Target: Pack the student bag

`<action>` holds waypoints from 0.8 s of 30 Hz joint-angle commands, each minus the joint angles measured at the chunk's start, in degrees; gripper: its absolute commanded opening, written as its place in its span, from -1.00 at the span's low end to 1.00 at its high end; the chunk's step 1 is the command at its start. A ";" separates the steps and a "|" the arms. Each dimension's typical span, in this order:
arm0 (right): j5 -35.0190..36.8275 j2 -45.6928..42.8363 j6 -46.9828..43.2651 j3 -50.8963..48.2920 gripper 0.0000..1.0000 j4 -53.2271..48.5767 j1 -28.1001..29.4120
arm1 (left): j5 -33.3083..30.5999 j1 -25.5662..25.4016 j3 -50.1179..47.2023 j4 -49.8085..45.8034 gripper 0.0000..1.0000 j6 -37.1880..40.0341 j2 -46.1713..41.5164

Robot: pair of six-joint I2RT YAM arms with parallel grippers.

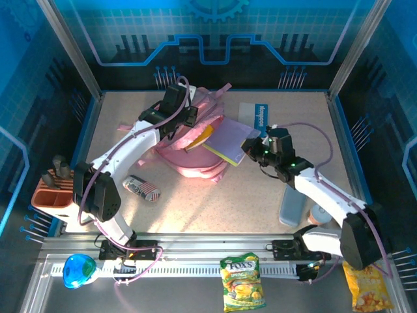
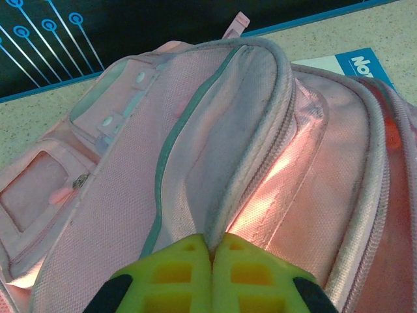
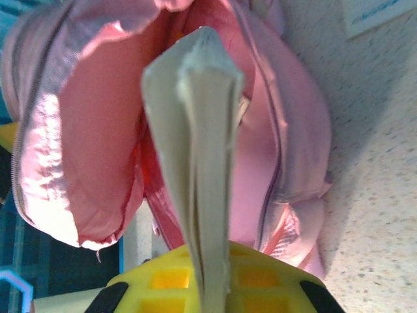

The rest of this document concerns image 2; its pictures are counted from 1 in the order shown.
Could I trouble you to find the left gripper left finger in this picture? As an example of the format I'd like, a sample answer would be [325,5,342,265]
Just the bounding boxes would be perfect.
[83,233,212,313]

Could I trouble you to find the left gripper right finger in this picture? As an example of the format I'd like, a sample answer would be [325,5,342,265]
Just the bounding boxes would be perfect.
[211,231,339,313]

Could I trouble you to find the pink backpack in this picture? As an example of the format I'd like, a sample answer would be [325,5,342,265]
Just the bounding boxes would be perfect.
[0,11,417,313]

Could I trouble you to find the white and blue notebook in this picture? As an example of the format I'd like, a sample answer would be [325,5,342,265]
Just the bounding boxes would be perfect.
[289,48,397,94]

